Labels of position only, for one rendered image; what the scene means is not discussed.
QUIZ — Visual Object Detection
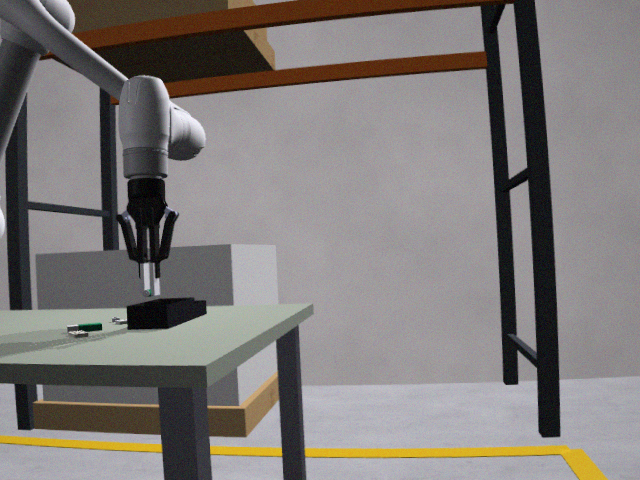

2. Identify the black three-section bin rack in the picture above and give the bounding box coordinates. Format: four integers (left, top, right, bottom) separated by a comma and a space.
127, 298, 207, 330

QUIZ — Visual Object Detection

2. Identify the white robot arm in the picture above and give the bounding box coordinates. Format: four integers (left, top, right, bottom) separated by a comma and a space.
0, 0, 205, 180

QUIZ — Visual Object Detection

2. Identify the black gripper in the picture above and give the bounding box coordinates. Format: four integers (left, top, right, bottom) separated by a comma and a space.
116, 178, 179, 296

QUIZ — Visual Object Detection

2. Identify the green and white eraser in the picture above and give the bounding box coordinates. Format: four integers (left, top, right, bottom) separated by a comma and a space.
67, 323, 102, 333

